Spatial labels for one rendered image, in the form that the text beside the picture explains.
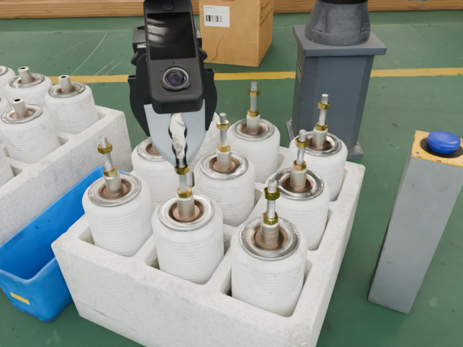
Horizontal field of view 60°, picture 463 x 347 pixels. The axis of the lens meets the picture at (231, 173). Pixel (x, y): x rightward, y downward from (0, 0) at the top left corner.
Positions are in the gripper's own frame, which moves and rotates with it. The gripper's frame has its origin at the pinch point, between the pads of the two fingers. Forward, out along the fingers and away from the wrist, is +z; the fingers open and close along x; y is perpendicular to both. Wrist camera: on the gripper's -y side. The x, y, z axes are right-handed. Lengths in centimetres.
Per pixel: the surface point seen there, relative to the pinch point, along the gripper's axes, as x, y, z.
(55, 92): 24.1, 42.6, 8.8
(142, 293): 7.3, -3.9, 18.9
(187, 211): 0.0, -0.5, 7.9
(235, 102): -21, 80, 34
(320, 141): -22.7, 12.3, 8.0
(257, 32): -34, 110, 21
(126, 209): 8.1, 3.1, 9.4
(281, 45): -51, 132, 35
